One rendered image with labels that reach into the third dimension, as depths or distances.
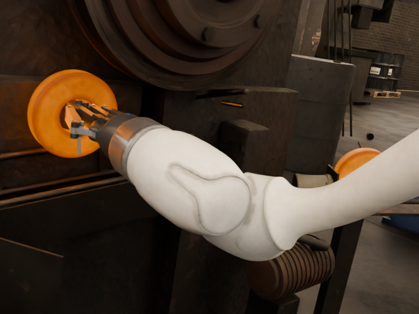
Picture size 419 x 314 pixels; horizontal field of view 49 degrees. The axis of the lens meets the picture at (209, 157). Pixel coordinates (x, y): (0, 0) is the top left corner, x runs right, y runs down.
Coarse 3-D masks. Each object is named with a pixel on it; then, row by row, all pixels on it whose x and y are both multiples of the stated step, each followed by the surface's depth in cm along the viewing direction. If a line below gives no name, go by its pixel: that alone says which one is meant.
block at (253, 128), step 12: (228, 120) 110; (240, 120) 112; (228, 132) 108; (240, 132) 105; (252, 132) 104; (264, 132) 107; (228, 144) 109; (240, 144) 106; (252, 144) 105; (264, 144) 108; (228, 156) 109; (240, 156) 106; (252, 156) 107; (264, 156) 109; (240, 168) 106; (252, 168) 108
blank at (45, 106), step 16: (48, 80) 75; (64, 80) 75; (80, 80) 77; (96, 80) 78; (32, 96) 75; (48, 96) 74; (64, 96) 76; (80, 96) 78; (96, 96) 80; (112, 96) 81; (32, 112) 74; (48, 112) 75; (32, 128) 75; (48, 128) 76; (64, 128) 81; (48, 144) 77; (64, 144) 79; (80, 144) 81; (96, 144) 83
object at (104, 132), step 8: (96, 120) 69; (112, 120) 65; (120, 120) 64; (96, 128) 66; (104, 128) 64; (112, 128) 63; (96, 136) 66; (104, 136) 64; (104, 144) 64; (104, 152) 65
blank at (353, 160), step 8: (352, 152) 111; (360, 152) 110; (368, 152) 110; (376, 152) 110; (344, 160) 111; (352, 160) 110; (360, 160) 110; (368, 160) 110; (336, 168) 112; (344, 168) 110; (352, 168) 110; (344, 176) 111
